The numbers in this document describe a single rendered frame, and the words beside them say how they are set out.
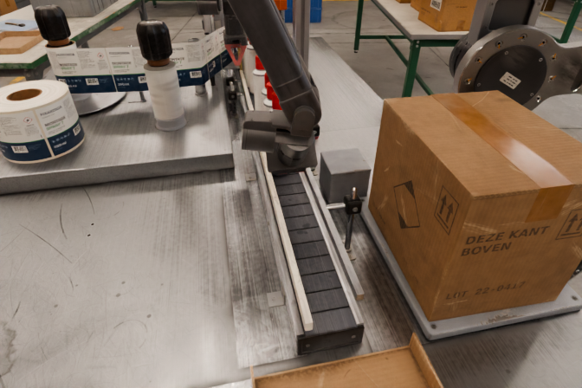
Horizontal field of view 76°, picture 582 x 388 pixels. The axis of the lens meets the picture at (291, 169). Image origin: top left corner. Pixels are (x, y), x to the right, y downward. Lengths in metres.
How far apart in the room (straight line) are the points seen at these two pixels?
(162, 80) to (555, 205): 0.92
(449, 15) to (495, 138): 2.04
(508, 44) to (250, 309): 0.69
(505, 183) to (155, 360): 0.58
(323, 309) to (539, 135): 0.44
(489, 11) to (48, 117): 1.03
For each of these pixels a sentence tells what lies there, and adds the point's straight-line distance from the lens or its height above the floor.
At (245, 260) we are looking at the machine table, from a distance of 0.79.
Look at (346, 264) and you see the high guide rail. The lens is 0.61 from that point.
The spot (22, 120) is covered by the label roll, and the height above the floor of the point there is 1.00.
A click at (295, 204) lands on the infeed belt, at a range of 0.83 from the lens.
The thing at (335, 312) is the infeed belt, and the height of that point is 0.88.
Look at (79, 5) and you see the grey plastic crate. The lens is 3.11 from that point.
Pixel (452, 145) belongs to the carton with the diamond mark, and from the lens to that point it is 0.62.
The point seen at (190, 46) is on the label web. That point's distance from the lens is 1.31.
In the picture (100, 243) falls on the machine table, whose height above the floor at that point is 0.83.
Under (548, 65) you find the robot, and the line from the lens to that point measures 0.92.
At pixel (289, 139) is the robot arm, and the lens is 0.65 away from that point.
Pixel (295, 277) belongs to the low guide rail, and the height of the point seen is 0.91.
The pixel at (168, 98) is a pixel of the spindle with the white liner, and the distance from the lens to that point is 1.12.
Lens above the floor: 1.42
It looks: 35 degrees down
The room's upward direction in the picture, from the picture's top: straight up
